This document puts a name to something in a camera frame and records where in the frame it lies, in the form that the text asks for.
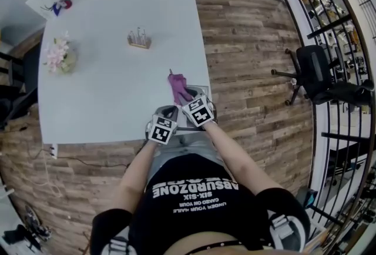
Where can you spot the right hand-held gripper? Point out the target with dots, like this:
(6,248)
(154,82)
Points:
(199,112)

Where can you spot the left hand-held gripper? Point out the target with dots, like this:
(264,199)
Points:
(160,133)

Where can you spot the purple cloth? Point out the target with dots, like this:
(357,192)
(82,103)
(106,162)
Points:
(177,85)

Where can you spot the person's left forearm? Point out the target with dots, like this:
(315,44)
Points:
(138,171)

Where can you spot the person's right forearm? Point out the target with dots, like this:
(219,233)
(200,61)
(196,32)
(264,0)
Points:
(235,157)

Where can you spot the person's light blue jeans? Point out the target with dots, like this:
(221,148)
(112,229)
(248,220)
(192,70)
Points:
(188,145)

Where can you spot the person's black printed t-shirt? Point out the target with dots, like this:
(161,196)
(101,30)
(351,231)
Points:
(205,212)

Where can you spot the wooden holder with glass tubes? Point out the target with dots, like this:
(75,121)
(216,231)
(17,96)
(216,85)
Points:
(139,39)

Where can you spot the white power strip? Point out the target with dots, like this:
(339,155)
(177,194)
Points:
(53,151)

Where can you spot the round beige flower pot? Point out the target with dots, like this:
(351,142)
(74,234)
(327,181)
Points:
(70,62)

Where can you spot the black office chair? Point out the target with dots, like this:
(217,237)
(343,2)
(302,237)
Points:
(315,71)

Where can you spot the pink flower bouquet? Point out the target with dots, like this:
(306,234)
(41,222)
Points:
(57,52)

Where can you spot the blue and red toy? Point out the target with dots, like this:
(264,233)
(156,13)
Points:
(63,4)

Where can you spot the black metal railing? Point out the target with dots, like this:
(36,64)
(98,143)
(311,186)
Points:
(337,24)

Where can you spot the black equipment pile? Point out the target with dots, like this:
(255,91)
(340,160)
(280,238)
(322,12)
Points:
(28,231)

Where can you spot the black chair with frame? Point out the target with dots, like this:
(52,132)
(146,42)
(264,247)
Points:
(17,92)

